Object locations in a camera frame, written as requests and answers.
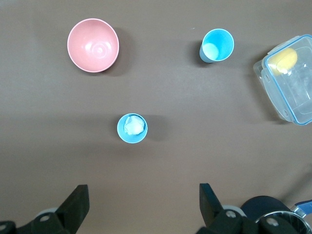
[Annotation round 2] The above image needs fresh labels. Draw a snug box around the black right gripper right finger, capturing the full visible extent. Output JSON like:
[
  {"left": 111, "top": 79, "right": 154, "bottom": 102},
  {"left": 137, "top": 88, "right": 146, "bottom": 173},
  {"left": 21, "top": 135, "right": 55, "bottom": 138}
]
[{"left": 199, "top": 183, "right": 297, "bottom": 234}]

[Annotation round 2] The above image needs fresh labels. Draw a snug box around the steel pot with blue handle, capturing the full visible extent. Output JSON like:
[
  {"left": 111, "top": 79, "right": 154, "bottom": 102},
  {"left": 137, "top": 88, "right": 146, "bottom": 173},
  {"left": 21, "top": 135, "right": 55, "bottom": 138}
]
[{"left": 255, "top": 199, "right": 312, "bottom": 234}]

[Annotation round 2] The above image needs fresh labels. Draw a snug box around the yellow sponge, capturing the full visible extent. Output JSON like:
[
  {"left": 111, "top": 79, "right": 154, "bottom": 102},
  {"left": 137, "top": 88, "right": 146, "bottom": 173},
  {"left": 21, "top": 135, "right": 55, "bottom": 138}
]
[{"left": 267, "top": 47, "right": 298, "bottom": 75}]

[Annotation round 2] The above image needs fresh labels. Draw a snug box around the empty blue plastic cup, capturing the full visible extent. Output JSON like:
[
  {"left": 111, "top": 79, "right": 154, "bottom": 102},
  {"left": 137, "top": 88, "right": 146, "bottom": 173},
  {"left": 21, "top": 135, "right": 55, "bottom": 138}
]
[{"left": 199, "top": 28, "right": 235, "bottom": 64}]

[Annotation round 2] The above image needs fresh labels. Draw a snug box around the blue cup with white wad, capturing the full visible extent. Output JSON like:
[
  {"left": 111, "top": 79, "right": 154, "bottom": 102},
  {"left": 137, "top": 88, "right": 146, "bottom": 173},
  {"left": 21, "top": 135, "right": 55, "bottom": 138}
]
[{"left": 117, "top": 113, "right": 149, "bottom": 144}]

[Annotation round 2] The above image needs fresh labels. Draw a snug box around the pink plastic bowl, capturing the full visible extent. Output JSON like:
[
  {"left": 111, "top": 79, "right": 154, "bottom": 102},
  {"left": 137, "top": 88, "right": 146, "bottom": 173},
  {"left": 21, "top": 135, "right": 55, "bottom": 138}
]
[{"left": 67, "top": 18, "right": 120, "bottom": 73}]

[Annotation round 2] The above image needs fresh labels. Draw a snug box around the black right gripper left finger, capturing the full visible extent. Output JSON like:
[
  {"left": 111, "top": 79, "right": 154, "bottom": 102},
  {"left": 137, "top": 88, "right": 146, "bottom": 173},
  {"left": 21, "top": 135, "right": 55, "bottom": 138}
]
[{"left": 0, "top": 184, "right": 90, "bottom": 234}]

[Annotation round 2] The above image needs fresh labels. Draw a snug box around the clear plastic food container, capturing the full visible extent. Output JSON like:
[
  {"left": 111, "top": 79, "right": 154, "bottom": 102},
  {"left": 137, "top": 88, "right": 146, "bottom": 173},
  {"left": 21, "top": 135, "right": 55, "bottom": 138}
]
[{"left": 253, "top": 34, "right": 312, "bottom": 126}]

